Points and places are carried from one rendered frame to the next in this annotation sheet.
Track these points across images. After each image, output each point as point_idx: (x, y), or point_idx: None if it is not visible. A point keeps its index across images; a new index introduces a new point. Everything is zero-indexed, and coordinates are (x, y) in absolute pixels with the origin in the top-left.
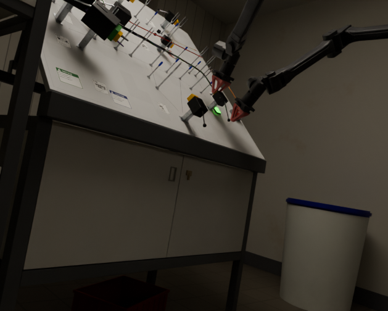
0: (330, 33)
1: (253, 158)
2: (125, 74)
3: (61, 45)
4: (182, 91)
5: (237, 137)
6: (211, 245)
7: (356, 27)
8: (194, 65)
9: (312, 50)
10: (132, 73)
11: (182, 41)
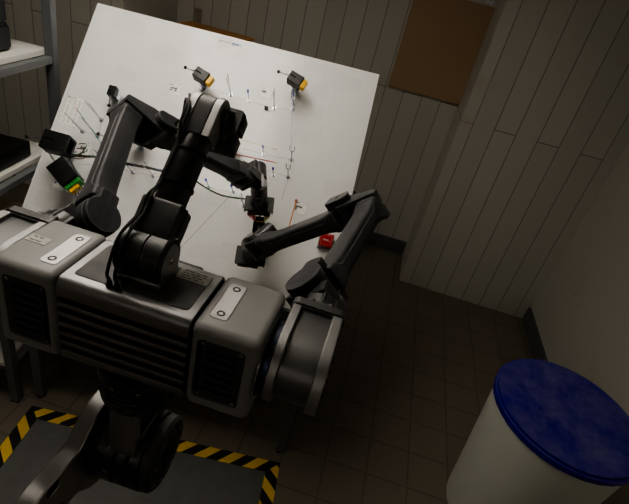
0: (329, 202)
1: (288, 313)
2: (119, 207)
3: (52, 190)
4: (218, 212)
5: (282, 280)
6: None
7: (367, 204)
8: (312, 154)
9: (313, 217)
10: (133, 203)
11: (335, 102)
